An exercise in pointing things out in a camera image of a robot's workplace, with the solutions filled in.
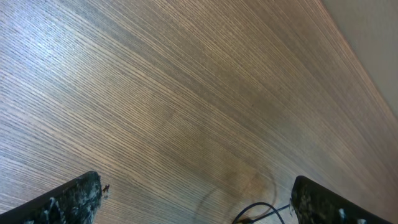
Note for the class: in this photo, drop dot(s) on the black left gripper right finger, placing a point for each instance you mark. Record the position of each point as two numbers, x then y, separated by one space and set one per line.
314 203

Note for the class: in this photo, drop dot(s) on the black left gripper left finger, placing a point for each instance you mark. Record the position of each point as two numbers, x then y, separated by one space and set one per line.
75 202

